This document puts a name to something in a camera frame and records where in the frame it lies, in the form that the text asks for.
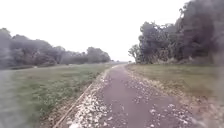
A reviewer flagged grey asphalt path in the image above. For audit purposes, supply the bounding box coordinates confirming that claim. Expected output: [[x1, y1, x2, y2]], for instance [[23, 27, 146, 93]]
[[68, 63, 201, 128]]

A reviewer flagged gravel path edge strip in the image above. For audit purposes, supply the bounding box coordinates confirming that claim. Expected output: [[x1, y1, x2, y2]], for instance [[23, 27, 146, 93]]
[[39, 66, 116, 128]]

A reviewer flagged grass verge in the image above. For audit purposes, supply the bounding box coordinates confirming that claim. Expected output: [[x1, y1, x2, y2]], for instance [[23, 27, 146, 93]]
[[125, 62, 224, 104]]

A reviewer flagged grass field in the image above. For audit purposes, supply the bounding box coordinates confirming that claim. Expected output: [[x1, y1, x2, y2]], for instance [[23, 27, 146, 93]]
[[0, 61, 118, 128]]

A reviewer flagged row of dark trees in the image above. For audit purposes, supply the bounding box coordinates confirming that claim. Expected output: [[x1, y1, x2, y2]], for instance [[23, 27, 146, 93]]
[[127, 0, 224, 66]]

